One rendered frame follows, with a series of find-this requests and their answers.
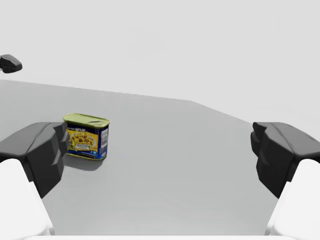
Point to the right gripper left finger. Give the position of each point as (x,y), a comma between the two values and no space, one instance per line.
(37,155)

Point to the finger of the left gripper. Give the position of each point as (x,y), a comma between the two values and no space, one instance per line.
(10,63)

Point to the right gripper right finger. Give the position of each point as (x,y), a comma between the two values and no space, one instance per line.
(287,155)

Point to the green and blue rectangular can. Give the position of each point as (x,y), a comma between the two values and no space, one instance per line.
(86,137)

